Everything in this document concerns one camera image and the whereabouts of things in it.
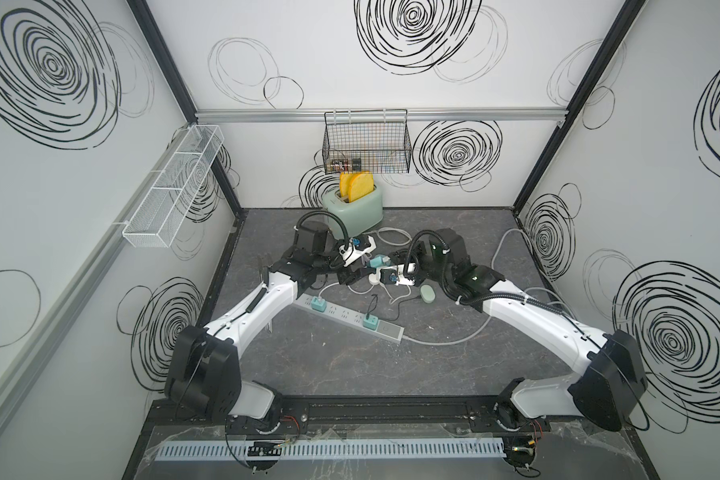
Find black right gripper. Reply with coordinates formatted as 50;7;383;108
390;239;454;287

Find lilac usb cable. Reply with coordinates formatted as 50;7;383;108
319;278;376;296

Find teal charger with white cable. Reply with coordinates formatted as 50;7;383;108
368;255;391;269

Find mint green earbud case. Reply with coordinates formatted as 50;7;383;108
419;284;436;304

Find black usb cable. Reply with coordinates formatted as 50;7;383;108
362;292;421;328

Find white short usb cable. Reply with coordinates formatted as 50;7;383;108
380;281;414;304

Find teal charger with lilac cable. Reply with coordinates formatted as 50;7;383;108
310;296;327;313

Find teal charger with black cable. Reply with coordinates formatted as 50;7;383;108
362;314;380;331

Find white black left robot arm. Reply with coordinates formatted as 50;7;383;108
164;211;376;431

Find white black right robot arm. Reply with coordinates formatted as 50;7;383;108
390;229;647;432

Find mint green toaster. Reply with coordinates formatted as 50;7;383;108
321;180;383;237

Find white power strip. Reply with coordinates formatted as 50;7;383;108
293;294;404;344

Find yellow toast slices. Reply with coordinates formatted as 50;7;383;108
339;171;375;203

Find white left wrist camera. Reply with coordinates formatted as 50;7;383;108
338;234;377;267

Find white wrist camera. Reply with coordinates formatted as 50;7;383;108
377;265;415;286
338;234;377;267

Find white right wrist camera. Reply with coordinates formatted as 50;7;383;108
377;265;415;286

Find white toaster power cord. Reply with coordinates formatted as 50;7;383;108
371;227;414;248

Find grey power strip cord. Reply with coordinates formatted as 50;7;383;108
400;227;589;356

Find black wire wall basket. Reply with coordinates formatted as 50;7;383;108
321;109;413;174

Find white slotted cable duct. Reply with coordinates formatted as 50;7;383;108
155;438;506;463

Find white wire wall shelf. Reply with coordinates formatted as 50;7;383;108
122;124;224;248

